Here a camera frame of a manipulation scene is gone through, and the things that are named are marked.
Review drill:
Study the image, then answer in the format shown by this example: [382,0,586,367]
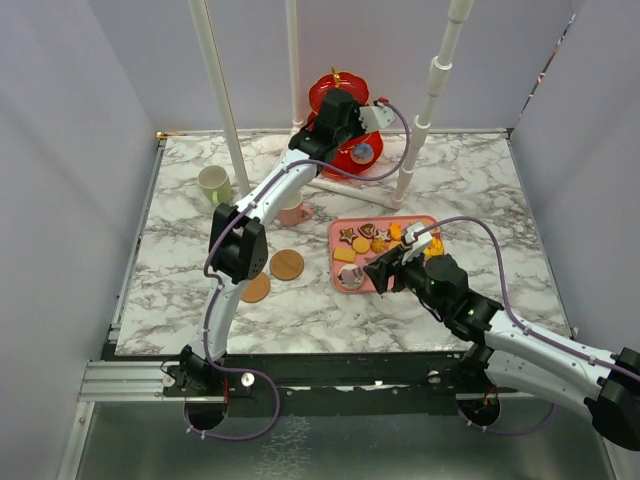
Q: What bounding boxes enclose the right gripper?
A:
[365,243,448,316]

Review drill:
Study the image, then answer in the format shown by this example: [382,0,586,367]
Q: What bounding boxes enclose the metal tongs pink tips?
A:
[351,254,390,282]

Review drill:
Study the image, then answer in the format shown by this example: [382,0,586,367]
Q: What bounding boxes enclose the white chocolate donut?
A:
[337,264,365,291]

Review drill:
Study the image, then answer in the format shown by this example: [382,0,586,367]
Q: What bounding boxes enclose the blue frosted donut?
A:
[350,143,375,165]

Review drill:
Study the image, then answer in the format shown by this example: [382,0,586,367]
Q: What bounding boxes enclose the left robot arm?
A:
[179,89,385,395]

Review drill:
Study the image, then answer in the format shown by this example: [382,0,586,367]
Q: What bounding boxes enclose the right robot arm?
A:
[364,249,639,451]

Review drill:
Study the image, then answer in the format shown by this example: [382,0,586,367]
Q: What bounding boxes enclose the swirl butter cookie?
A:
[370,238,388,254]

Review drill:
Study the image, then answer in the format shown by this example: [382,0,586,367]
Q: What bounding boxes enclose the right star gingerbread cookie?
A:
[374,229,391,242]

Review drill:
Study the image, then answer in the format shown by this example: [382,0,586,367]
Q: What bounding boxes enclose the star gingerbread cookie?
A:
[339,228,358,245]
[374,229,391,242]

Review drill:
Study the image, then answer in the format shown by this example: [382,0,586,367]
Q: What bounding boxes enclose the left round biscuit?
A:
[352,237,371,255]

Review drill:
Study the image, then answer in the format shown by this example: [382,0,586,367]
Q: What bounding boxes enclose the orange fish cookie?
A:
[389,222,403,245]

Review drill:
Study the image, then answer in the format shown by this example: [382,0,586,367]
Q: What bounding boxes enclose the red three-tier stand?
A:
[307,67,384,177]

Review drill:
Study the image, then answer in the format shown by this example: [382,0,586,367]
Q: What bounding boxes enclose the pink serving tray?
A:
[328,215,436,293]

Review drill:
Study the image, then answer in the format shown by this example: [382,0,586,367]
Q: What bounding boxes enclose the heart gingerbread cookie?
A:
[358,223,376,239]

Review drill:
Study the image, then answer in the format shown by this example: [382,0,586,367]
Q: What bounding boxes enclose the rectangular yellow biscuit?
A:
[333,247,357,263]

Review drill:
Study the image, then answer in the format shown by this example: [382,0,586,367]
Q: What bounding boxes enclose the left star gingerbread cookie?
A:
[339,228,358,245]

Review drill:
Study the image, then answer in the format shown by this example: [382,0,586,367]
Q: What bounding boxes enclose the yellow donut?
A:
[424,237,445,258]

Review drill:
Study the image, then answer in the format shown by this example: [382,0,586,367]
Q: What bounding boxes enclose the upper wooden coaster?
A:
[270,249,304,281]

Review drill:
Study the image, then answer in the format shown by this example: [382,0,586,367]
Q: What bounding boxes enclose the wooden coaster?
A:
[241,272,271,303]
[270,249,304,281]

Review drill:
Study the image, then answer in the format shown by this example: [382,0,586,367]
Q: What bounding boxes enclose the pink mug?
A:
[276,191,313,227]

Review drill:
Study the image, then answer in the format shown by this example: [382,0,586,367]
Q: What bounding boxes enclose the lower wooden coaster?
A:
[241,272,271,303]

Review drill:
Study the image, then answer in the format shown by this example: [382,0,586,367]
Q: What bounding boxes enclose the green mug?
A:
[197,165,233,206]

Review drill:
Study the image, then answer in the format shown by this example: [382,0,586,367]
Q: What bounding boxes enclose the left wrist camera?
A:
[359,99,396,134]

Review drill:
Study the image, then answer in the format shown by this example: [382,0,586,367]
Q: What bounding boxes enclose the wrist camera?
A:
[359,99,396,134]
[401,221,433,265]

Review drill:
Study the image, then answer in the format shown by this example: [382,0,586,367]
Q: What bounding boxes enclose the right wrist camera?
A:
[401,221,433,265]

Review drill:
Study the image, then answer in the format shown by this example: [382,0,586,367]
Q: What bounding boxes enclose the white pvc pipe frame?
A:
[187,0,475,210]

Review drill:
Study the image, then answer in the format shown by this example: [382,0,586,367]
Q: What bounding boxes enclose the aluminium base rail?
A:
[79,351,497,402]

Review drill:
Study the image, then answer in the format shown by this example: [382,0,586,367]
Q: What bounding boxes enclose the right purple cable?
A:
[409,215,621,436]

